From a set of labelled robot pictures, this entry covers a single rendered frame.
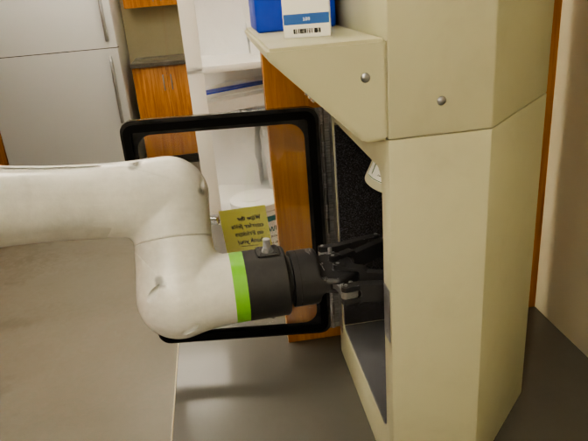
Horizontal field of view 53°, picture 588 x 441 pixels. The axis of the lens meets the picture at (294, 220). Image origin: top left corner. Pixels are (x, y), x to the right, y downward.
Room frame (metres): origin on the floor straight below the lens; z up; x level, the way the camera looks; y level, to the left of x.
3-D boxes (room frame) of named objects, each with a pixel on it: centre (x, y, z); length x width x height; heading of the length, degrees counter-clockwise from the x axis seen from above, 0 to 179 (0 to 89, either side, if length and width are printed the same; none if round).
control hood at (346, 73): (0.73, -0.03, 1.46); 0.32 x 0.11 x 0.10; 6
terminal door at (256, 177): (0.89, 0.10, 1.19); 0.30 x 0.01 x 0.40; 89
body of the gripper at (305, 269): (0.70, -0.03, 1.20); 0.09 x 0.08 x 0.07; 99
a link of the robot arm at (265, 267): (0.69, 0.04, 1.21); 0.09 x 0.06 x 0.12; 9
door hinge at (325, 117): (0.88, -0.06, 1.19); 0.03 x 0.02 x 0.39; 6
